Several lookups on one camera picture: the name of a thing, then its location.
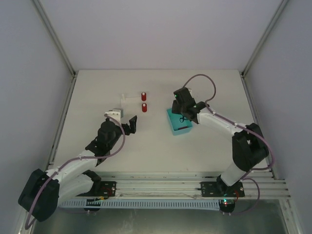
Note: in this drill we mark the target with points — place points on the aluminium mounting rail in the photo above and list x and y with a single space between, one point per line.
189 185

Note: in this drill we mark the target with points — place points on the slotted cable duct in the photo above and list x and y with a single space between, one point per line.
188 204

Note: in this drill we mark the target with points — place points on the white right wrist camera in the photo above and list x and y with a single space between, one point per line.
190 91

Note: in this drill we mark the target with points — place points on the teal plastic bin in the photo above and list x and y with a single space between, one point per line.
176 121

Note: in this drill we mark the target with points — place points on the white peg fixture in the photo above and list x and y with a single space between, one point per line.
125 100

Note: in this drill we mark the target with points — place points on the right aluminium corner post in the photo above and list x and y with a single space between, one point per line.
276 16

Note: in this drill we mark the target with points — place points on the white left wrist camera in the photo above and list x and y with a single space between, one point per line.
116 113

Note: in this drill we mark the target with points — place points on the aluminium corner post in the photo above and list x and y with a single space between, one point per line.
276 16
53 35

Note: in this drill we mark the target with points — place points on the left aluminium corner post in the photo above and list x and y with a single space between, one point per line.
53 35

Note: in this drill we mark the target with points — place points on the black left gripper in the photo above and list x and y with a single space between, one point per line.
127 127

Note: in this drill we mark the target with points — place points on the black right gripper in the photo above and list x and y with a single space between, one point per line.
178 108

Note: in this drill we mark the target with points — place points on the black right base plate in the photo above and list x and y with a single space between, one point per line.
215 189

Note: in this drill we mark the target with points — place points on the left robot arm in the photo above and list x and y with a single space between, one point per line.
44 191

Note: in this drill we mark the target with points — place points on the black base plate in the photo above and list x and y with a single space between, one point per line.
215 189
105 189

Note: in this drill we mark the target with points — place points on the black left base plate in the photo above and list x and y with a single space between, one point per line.
105 189

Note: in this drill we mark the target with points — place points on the large red spring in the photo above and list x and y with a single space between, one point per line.
144 107
143 96

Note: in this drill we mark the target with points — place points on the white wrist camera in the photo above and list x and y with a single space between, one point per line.
116 113
190 91

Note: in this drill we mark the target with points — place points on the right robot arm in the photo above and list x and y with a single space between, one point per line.
248 146

